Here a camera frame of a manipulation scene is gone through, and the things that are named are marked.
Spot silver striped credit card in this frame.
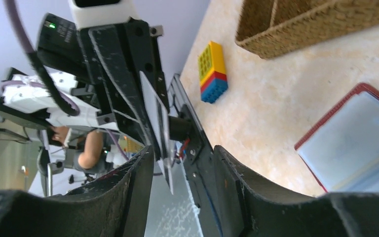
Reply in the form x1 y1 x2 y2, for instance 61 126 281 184
139 71 175 194

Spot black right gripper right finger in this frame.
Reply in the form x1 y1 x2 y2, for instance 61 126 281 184
214 146 379 237

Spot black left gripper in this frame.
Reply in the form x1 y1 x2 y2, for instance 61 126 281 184
37 13 167 159

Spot brown woven divided tray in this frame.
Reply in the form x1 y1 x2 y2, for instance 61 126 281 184
235 0 379 59

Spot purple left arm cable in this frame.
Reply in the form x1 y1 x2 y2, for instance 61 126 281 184
3 0 80 118

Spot seated person in background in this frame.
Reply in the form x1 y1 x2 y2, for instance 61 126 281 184
46 126 113 174

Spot yellow red blue toy block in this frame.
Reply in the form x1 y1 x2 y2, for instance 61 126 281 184
197 41 228 104

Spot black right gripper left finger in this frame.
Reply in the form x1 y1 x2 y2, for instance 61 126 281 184
0 146 154 237

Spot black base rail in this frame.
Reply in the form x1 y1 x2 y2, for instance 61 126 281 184
168 74 224 237

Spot red leather card holder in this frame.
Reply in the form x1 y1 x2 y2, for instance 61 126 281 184
295 82 379 193

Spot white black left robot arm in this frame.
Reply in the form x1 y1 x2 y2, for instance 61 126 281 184
0 3 170 161

